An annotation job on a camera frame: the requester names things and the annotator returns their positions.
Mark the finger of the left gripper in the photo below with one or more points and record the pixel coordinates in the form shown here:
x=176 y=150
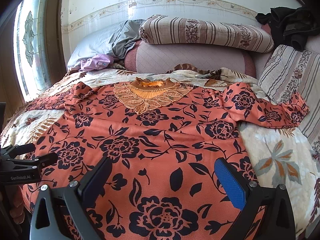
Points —
x=14 y=151
x=40 y=160

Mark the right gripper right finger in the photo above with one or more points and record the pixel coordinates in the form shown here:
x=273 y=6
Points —
x=263 y=210

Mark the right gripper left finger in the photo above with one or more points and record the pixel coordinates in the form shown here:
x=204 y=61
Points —
x=76 y=197

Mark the orange black floral garment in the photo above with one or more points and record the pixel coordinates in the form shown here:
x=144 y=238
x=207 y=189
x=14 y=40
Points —
x=163 y=184

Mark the black clothing pile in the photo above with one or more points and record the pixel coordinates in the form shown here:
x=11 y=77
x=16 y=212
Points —
x=290 y=27

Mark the cream leaf-pattern blanket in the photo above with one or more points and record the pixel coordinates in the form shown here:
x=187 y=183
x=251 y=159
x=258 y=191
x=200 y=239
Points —
x=277 y=155

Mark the stained glass window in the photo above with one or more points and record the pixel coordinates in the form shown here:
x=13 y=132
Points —
x=29 y=49

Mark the purple patterned cloth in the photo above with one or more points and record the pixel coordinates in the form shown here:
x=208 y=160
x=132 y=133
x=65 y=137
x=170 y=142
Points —
x=97 y=62

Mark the striped floral side pillow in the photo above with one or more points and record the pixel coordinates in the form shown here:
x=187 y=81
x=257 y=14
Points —
x=288 y=70

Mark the light blue pillow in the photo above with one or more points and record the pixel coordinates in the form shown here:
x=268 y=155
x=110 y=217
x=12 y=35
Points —
x=115 y=40

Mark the pink quilted headboard cushion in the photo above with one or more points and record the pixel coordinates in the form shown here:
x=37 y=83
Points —
x=159 y=59

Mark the striped floral bolster pillow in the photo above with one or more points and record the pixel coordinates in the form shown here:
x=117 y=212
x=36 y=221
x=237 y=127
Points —
x=160 y=29

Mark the dark wooden window frame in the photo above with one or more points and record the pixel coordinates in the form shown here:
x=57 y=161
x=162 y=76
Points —
x=11 y=93

